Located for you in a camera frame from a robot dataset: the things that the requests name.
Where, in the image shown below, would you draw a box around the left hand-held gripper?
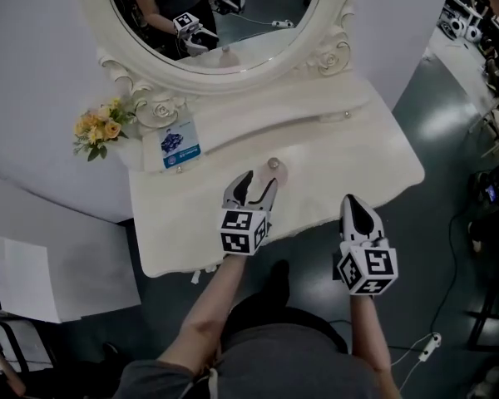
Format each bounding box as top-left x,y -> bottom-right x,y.
220,170 -> 279,258

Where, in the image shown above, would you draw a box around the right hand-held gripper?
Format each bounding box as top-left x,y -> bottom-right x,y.
331,194 -> 399,297

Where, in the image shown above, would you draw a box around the person's right forearm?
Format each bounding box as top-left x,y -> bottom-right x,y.
348,292 -> 404,399

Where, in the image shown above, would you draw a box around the person's left forearm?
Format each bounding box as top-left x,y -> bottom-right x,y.
156,254 -> 249,380

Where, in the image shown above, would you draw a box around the white dressing table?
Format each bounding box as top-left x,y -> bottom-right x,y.
126,75 -> 426,280

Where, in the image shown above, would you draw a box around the blue and white card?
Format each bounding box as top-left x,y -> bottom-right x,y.
156,118 -> 204,170

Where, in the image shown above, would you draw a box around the person's black trousers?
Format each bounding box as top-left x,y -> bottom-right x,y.
222,259 -> 350,352

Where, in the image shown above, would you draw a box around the white power strip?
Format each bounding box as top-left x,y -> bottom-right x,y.
417,332 -> 442,363

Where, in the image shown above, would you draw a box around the black metal stand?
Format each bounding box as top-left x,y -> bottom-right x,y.
467,280 -> 499,351

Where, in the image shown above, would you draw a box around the person's grey shirt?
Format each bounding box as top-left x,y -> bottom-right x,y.
120,322 -> 383,399

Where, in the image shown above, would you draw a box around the yellow flower bouquet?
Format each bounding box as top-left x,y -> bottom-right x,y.
72,96 -> 138,162

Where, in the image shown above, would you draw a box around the oval white-framed mirror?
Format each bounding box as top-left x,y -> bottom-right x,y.
77,0 -> 358,132

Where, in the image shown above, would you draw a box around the white cardboard box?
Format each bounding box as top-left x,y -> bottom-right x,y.
0,234 -> 142,323

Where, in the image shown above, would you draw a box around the black floor cable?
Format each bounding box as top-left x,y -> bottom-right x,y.
430,208 -> 483,336

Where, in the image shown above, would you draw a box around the white power cable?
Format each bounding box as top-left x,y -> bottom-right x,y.
388,334 -> 433,392

